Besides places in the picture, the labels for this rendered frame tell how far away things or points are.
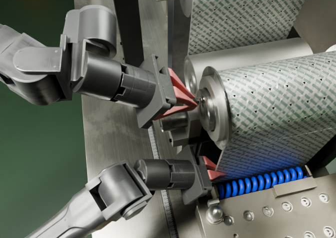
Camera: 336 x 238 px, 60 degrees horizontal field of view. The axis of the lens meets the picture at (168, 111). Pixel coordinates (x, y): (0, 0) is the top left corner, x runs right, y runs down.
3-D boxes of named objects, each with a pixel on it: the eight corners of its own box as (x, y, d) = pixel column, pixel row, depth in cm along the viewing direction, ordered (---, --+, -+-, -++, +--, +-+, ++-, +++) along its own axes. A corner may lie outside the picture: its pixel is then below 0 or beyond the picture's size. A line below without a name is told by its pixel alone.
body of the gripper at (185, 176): (191, 205, 58) (159, 207, 54) (179, 158, 63) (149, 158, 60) (210, 192, 54) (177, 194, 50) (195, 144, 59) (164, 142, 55)
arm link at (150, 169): (144, 180, 48) (136, 152, 52) (128, 200, 52) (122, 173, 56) (178, 179, 52) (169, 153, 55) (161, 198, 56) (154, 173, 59)
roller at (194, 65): (182, 79, 72) (185, 43, 62) (278, 62, 75) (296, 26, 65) (195, 121, 65) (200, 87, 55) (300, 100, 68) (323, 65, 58)
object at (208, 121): (196, 115, 56) (195, 81, 52) (206, 114, 56) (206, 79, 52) (209, 140, 50) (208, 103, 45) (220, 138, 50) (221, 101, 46)
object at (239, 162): (209, 183, 67) (222, 148, 52) (303, 163, 70) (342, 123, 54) (210, 185, 67) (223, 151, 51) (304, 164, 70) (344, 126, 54)
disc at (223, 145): (198, 100, 61) (205, 47, 49) (200, 99, 61) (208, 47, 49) (220, 164, 53) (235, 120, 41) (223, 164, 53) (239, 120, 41)
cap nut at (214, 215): (203, 209, 63) (205, 203, 59) (219, 205, 64) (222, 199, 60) (208, 226, 61) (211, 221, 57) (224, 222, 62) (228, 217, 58)
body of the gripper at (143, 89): (149, 131, 44) (104, 123, 40) (139, 80, 50) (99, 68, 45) (174, 107, 40) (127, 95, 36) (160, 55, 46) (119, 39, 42)
